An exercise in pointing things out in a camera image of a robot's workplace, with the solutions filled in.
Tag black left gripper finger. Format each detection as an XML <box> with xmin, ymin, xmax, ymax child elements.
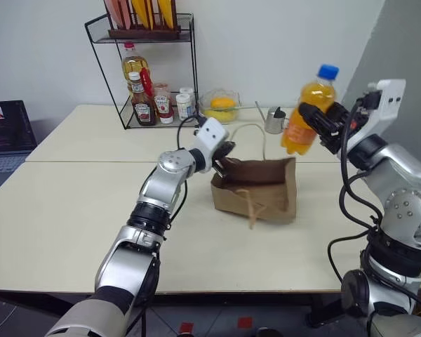
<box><xmin>213</xmin><ymin>162</ymin><xmax>231</xmax><ymax>179</ymax></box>

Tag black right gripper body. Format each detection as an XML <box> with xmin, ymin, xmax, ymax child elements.
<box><xmin>319</xmin><ymin>102</ymin><xmax>352</xmax><ymax>156</ymax></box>

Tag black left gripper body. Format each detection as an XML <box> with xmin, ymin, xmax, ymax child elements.
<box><xmin>211</xmin><ymin>140</ymin><xmax>237</xmax><ymax>166</ymax></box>

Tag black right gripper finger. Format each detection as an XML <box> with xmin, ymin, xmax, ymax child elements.
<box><xmin>298</xmin><ymin>102</ymin><xmax>338</xmax><ymax>136</ymax></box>

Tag orange soda bottle blue cap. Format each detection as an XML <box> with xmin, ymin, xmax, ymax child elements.
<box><xmin>279</xmin><ymin>63</ymin><xmax>340</xmax><ymax>157</ymax></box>

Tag brown paper bag rope handles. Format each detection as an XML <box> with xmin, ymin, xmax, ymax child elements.
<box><xmin>210</xmin><ymin>123</ymin><xmax>298</xmax><ymax>231</ymax></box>

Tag yellow fruit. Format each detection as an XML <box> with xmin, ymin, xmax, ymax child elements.
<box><xmin>204</xmin><ymin>109</ymin><xmax>236</xmax><ymax>124</ymax></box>

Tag steel spouted oil pot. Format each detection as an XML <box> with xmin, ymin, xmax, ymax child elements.
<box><xmin>255</xmin><ymin>100</ymin><xmax>290</xmax><ymax>136</ymax></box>

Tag orange round fruit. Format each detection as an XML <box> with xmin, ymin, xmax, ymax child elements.
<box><xmin>210</xmin><ymin>97</ymin><xmax>237</xmax><ymax>110</ymax></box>

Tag clear glass fruit bowl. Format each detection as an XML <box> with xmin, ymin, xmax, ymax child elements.
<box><xmin>199</xmin><ymin>88</ymin><xmax>241</xmax><ymax>125</ymax></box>

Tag squeeze ketchup bottle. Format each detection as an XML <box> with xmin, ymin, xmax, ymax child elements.
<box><xmin>152</xmin><ymin>82</ymin><xmax>175</xmax><ymax>125</ymax></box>

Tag glass ketchup bottle white cap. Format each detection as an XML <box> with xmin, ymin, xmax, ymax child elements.
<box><xmin>127</xmin><ymin>71</ymin><xmax>157</xmax><ymax>128</ymax></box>

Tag brown wooden plate holder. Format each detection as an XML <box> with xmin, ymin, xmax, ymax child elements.
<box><xmin>107</xmin><ymin>13</ymin><xmax>182</xmax><ymax>41</ymax></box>

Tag yellow plate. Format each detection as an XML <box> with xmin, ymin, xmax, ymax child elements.
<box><xmin>156</xmin><ymin>0</ymin><xmax>177</xmax><ymax>29</ymax></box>
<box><xmin>131</xmin><ymin>0</ymin><xmax>156</xmax><ymax>31</ymax></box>

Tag pink plate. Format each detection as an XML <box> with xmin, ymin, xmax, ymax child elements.
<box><xmin>103</xmin><ymin>0</ymin><xmax>133</xmax><ymax>29</ymax></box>

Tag dark grey laptop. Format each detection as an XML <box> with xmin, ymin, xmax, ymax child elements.
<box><xmin>0</xmin><ymin>100</ymin><xmax>39</xmax><ymax>195</ymax></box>

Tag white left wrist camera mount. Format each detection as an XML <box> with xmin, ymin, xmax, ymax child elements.
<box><xmin>193</xmin><ymin>117</ymin><xmax>230</xmax><ymax>163</ymax></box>

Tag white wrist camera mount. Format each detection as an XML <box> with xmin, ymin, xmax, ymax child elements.
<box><xmin>366</xmin><ymin>78</ymin><xmax>407</xmax><ymax>136</ymax></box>
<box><xmin>193</xmin><ymin>117</ymin><xmax>230</xmax><ymax>163</ymax></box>

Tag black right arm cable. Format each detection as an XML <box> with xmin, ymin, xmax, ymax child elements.
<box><xmin>327</xmin><ymin>96</ymin><xmax>384</xmax><ymax>282</ymax></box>

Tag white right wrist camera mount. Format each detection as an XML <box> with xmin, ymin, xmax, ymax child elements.
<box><xmin>366</xmin><ymin>78</ymin><xmax>407</xmax><ymax>136</ymax></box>

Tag black wire shelf rack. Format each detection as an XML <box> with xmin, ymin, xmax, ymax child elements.
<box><xmin>83</xmin><ymin>13</ymin><xmax>200</xmax><ymax>131</ymax></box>

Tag cooking oil bottle red handle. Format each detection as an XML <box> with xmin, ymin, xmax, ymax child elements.
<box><xmin>121</xmin><ymin>41</ymin><xmax>152</xmax><ymax>95</ymax></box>

